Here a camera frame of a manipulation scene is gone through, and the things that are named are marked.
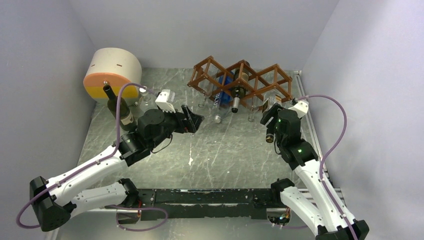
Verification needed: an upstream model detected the brown wooden wine rack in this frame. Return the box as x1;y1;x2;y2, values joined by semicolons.
187;55;294;107

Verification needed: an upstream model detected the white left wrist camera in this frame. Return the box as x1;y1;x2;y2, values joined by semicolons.
155;89;176;113

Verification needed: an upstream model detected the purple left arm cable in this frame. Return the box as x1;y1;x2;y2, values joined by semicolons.
15;82;169;232

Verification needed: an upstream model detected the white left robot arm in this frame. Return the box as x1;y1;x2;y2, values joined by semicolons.
30;105;204;232

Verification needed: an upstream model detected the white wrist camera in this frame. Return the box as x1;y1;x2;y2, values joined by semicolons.
288;100;309;119
155;89;176;113

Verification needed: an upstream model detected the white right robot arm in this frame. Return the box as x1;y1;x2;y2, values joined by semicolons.
260;101;370;240

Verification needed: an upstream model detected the dark bottle cream label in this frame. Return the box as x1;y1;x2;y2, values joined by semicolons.
103;84;137;132

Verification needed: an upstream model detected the green wine bottle brown label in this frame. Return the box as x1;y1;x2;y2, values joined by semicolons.
231;70;249;113

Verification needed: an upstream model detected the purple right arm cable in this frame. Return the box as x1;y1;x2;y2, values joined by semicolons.
264;95;360;240

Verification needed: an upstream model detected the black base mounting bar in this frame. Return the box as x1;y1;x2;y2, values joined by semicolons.
119;188;286;221

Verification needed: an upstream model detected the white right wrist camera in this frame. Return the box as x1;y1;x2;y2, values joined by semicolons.
288;100;309;119

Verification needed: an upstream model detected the beige orange yellow cylinder box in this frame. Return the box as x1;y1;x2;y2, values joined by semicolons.
83;47;142;105

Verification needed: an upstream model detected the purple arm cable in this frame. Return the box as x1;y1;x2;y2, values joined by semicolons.
15;82;169;232
264;95;360;240

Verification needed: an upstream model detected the small dark bottle gold cap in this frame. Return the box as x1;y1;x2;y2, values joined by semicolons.
260;90;283;143

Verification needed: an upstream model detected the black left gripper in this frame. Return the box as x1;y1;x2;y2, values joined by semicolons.
150;104;204;148

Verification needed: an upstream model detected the clear bottle silver cap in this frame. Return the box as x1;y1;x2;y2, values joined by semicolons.
138;87;151;108

